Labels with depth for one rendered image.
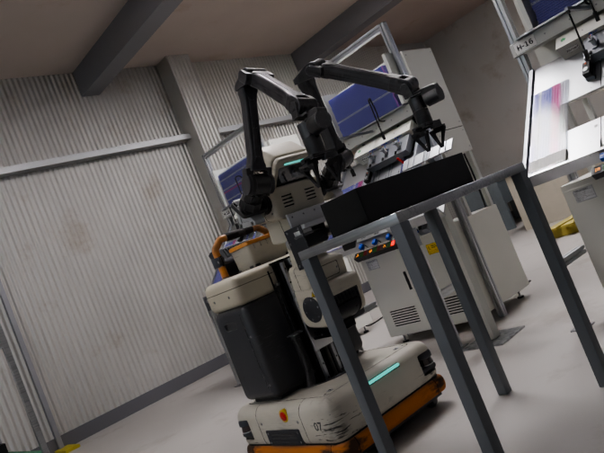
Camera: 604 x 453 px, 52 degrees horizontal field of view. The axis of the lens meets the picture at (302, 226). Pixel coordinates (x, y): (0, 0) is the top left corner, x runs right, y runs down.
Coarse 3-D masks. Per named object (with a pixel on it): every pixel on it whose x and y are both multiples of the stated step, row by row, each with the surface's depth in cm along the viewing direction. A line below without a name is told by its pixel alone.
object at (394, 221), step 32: (448, 192) 183; (384, 224) 171; (544, 224) 210; (416, 256) 168; (448, 256) 241; (320, 288) 198; (416, 288) 169; (448, 320) 168; (480, 320) 241; (576, 320) 209; (352, 352) 199; (448, 352) 167; (352, 384) 199; (480, 416) 165; (384, 448) 196; (480, 448) 168
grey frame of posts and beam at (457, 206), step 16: (384, 32) 377; (400, 64) 374; (400, 112) 379; (368, 128) 400; (384, 128) 391; (352, 144) 412; (432, 144) 372; (464, 224) 371; (480, 256) 369; (432, 272) 338; (496, 288) 370; (496, 304) 370
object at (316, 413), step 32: (384, 352) 260; (416, 352) 253; (320, 384) 250; (384, 384) 237; (416, 384) 248; (256, 416) 255; (288, 416) 238; (320, 416) 223; (352, 416) 224; (384, 416) 233; (256, 448) 261; (288, 448) 244; (320, 448) 228; (352, 448) 220
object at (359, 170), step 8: (352, 168) 420; (360, 168) 412; (384, 168) 388; (392, 168) 380; (400, 168) 373; (360, 176) 406; (376, 176) 390; (384, 176) 383; (344, 184) 418; (352, 184) 409
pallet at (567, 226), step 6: (570, 216) 639; (564, 222) 607; (570, 222) 588; (552, 228) 595; (558, 228) 601; (564, 228) 597; (570, 228) 593; (576, 228) 588; (558, 234) 603; (564, 234) 598; (570, 234) 594
